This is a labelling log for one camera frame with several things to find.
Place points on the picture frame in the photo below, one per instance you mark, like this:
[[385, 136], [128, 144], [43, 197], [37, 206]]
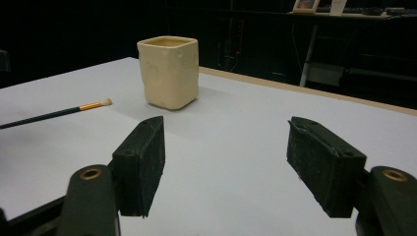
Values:
[[305, 6]]

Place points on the white-legged desk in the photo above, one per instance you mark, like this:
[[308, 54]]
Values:
[[309, 55]]

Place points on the white sheet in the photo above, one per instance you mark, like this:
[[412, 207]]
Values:
[[229, 137]]

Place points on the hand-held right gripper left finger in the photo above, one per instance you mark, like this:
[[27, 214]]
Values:
[[141, 164]]

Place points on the white card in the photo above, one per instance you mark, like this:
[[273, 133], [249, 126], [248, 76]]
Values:
[[337, 7]]

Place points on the wooden table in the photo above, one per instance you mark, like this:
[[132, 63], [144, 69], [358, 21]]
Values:
[[295, 87]]

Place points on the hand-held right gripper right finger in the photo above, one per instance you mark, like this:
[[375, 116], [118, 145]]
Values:
[[323, 164]]

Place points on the cream square ceramic cup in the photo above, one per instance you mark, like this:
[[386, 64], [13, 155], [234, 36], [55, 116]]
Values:
[[168, 75]]

